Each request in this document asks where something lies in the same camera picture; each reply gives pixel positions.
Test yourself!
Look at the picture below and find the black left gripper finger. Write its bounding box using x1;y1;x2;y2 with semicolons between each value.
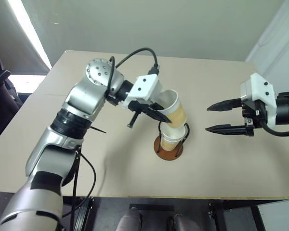
148;106;172;125

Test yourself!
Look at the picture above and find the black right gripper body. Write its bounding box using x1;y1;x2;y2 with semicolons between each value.
241;100;265;137

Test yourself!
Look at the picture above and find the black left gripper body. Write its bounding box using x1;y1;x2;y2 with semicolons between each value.
127;100;164;128

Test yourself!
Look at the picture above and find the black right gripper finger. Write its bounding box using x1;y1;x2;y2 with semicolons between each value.
207;98;243;112
205;124;247;136

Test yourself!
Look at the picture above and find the black zip tie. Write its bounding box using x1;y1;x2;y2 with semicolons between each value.
90;126;107;134

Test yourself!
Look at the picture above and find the black metal table leg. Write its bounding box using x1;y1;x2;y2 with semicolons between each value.
76;196;95;231
250;205;266;231
208;202;223;231

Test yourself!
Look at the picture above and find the dark rounded shape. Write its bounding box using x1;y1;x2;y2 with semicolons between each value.
117;208;143;231
167;213;196;231

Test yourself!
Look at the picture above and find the dark office chair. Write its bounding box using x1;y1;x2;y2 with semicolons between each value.
0;36;23;150

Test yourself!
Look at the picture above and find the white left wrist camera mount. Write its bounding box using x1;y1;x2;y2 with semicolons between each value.
123;74;164;109

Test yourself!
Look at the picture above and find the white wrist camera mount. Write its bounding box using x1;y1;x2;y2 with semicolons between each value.
240;73;279;128
123;74;164;109

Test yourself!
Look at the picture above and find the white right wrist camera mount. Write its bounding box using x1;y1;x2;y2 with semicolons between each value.
240;73;279;128

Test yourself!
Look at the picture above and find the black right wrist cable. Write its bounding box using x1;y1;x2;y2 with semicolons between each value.
256;110;289;137

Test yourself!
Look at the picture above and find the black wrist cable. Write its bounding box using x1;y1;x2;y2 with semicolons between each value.
256;110;289;137
105;47;160;98

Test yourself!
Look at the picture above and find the brown round cup holder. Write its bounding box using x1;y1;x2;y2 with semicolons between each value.
154;121;190;160

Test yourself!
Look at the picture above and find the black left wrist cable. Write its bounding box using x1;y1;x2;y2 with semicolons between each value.
105;47;160;98

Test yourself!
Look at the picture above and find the thin black hanging cable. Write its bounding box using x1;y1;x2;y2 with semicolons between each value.
71;145;97;231

